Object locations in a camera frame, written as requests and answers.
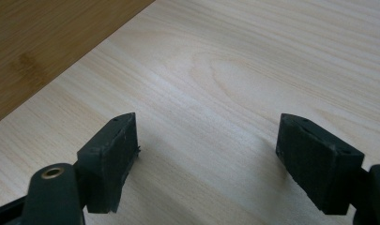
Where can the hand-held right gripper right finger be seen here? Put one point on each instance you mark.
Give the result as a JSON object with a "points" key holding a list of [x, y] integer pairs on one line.
{"points": [[316, 168]]}

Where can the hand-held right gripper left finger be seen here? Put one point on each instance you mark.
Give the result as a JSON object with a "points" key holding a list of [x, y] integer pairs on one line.
{"points": [[108, 162]]}

